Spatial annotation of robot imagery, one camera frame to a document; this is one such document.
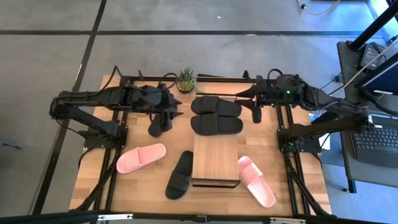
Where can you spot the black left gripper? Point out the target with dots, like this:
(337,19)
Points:
(152,99)

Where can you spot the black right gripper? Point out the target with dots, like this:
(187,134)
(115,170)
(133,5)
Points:
(269,91)

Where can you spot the black rubber slide sandal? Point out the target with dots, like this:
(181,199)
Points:
(217,125)
(157,127)
(217,106)
(179,177)

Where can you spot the pink rubber slide sandal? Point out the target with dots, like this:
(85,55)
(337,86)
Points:
(140,158)
(256,183)

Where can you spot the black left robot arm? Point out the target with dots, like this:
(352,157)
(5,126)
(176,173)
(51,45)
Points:
(93,96)

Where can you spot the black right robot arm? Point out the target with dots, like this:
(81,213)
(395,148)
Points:
(326,102)

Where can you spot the succulent plant in dark pot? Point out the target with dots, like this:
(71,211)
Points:
(186,84)

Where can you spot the grey monitor desk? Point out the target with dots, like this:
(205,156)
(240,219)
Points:
(345,62)

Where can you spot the grey keyboard desk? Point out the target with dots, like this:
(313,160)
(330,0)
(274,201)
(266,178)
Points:
(357,174)

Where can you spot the black power adapter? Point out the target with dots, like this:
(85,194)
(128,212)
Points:
(370,56)

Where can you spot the black keyboard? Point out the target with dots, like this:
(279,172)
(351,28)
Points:
(376,140)

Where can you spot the dark monitor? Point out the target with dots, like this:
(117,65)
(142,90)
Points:
(382,79)

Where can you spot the black crossbar with silver brackets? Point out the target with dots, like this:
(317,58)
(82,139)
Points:
(62,217)

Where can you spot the small dark flat object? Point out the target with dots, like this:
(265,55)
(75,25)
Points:
(11,144)

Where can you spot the black aluminium rig frame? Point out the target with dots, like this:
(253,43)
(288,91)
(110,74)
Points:
(230,80)

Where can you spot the wooden shelf with black frame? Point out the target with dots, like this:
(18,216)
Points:
(214,158)

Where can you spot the black slanted post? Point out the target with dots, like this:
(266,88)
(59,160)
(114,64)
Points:
(373,28)

